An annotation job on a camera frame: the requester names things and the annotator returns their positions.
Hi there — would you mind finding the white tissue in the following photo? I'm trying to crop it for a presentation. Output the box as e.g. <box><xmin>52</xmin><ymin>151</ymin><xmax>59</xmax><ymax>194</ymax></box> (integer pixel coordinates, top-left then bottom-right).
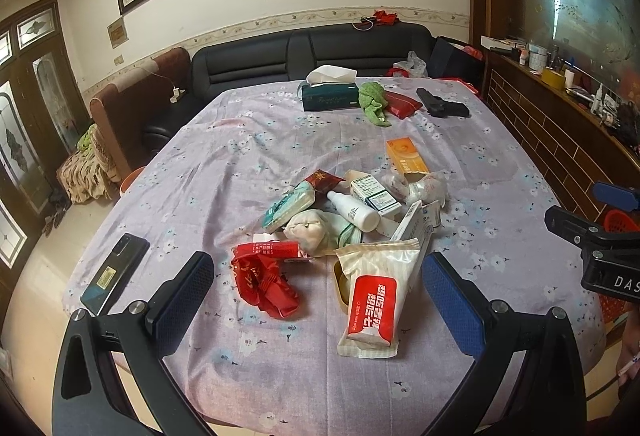
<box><xmin>382</xmin><ymin>172</ymin><xmax>448</xmax><ymax>208</ymax></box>

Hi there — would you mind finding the wooden brick-pattern cabinet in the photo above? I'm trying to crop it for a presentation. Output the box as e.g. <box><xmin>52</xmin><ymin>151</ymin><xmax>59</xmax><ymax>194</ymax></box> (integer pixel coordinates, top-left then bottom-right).
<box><xmin>480</xmin><ymin>50</ymin><xmax>639</xmax><ymax>222</ymax></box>

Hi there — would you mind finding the yellow round container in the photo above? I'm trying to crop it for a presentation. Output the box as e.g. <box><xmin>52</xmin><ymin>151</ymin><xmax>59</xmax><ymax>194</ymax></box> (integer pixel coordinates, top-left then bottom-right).
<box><xmin>333</xmin><ymin>260</ymin><xmax>349</xmax><ymax>314</ymax></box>

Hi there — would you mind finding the beige wrapper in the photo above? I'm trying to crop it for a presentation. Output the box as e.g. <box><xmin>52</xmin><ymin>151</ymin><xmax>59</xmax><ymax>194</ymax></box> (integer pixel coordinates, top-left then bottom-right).
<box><xmin>283</xmin><ymin>208</ymin><xmax>362</xmax><ymax>257</ymax></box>

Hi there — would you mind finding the white cigarette box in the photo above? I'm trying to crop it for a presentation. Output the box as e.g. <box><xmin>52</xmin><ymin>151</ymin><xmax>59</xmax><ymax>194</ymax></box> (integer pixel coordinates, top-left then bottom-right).
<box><xmin>350</xmin><ymin>175</ymin><xmax>402</xmax><ymax>218</ymax></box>

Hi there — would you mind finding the black leather sofa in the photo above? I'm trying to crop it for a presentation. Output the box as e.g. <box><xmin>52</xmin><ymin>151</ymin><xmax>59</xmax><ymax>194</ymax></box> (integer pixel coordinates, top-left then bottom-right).
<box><xmin>141</xmin><ymin>22</ymin><xmax>436</xmax><ymax>156</ymax></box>

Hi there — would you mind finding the teal tissue packet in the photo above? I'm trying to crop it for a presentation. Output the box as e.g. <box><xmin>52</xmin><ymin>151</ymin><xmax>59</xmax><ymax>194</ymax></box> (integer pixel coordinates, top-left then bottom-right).
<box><xmin>262</xmin><ymin>180</ymin><xmax>316</xmax><ymax>234</ymax></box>

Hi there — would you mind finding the red pouch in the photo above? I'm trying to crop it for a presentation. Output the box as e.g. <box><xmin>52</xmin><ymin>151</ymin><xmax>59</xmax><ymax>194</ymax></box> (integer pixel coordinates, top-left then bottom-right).
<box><xmin>384</xmin><ymin>90</ymin><xmax>423</xmax><ymax>120</ymax></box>

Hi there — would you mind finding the red plastic mesh basket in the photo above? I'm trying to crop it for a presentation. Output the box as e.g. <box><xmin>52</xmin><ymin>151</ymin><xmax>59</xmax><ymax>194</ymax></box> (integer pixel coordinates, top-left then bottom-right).
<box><xmin>598</xmin><ymin>210</ymin><xmax>639</xmax><ymax>323</ymax></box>

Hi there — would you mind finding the red white wet-wipe pack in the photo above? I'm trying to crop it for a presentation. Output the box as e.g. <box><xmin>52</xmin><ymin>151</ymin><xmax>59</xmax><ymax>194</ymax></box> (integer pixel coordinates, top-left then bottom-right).
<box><xmin>336</xmin><ymin>238</ymin><xmax>421</xmax><ymax>359</ymax></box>

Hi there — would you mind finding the wooden glass door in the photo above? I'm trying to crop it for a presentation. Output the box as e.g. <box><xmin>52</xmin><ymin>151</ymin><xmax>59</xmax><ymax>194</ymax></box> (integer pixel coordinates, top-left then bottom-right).
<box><xmin>0</xmin><ymin>0</ymin><xmax>91</xmax><ymax>277</ymax></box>

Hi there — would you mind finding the orange cardboard box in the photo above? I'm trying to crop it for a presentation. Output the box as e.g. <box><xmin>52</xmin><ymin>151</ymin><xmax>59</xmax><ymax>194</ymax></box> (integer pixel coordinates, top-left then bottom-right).
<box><xmin>386</xmin><ymin>137</ymin><xmax>430</xmax><ymax>176</ymax></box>

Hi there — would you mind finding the white plastic bottle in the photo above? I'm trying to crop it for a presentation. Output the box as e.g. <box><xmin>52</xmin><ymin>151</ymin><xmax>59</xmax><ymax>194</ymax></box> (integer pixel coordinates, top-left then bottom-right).
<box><xmin>326</xmin><ymin>190</ymin><xmax>381</xmax><ymax>232</ymax></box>

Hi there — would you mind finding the floral lilac tablecloth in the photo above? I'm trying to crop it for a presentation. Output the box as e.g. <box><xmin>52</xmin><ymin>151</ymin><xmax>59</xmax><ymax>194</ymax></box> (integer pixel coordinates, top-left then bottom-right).
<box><xmin>63</xmin><ymin>81</ymin><xmax>605</xmax><ymax>435</ymax></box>

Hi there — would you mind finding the green crumpled cloth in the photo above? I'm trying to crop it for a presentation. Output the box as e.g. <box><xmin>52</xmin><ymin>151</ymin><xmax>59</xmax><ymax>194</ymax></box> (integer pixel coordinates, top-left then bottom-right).
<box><xmin>358</xmin><ymin>82</ymin><xmax>390</xmax><ymax>127</ymax></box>

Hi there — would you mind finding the red plastic bag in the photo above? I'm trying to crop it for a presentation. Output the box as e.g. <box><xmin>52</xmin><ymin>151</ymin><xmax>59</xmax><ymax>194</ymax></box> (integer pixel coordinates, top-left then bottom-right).
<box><xmin>231</xmin><ymin>241</ymin><xmax>307</xmax><ymax>319</ymax></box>

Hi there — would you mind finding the black smartphone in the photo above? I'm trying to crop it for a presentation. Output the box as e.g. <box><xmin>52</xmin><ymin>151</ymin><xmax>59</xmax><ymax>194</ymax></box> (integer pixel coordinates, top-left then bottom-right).
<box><xmin>80</xmin><ymin>234</ymin><xmax>150</xmax><ymax>316</ymax></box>

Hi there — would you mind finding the dark green tissue box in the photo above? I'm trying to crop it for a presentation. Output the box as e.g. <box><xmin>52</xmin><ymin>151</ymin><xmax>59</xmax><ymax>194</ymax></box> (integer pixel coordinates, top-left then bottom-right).
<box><xmin>299</xmin><ymin>82</ymin><xmax>359</xmax><ymax>111</ymax></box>

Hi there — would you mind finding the patterned blanket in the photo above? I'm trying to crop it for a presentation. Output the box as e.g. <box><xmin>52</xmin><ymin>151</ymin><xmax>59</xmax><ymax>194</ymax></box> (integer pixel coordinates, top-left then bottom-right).
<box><xmin>56</xmin><ymin>124</ymin><xmax>120</xmax><ymax>204</ymax></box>

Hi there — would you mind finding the brown armchair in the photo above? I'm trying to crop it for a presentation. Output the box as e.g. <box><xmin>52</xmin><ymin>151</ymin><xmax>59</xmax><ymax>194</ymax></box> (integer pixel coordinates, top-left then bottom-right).
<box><xmin>89</xmin><ymin>47</ymin><xmax>191</xmax><ymax>178</ymax></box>

